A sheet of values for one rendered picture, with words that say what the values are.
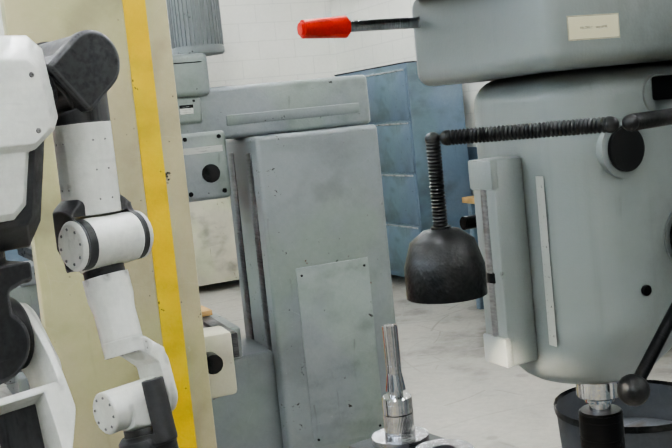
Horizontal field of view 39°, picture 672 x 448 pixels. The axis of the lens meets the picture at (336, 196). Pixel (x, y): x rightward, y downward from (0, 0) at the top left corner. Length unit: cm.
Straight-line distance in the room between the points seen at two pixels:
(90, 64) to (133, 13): 113
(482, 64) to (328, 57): 998
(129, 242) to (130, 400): 24
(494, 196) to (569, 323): 14
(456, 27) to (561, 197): 20
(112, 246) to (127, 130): 113
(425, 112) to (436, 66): 730
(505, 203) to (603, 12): 21
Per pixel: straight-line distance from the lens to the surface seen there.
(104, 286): 151
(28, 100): 138
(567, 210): 94
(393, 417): 150
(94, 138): 151
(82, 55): 149
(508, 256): 97
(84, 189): 151
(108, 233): 149
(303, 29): 98
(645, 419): 340
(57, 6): 258
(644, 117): 80
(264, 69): 1059
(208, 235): 942
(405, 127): 832
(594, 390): 107
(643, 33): 94
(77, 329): 260
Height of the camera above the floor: 161
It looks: 5 degrees down
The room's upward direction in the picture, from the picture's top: 6 degrees counter-clockwise
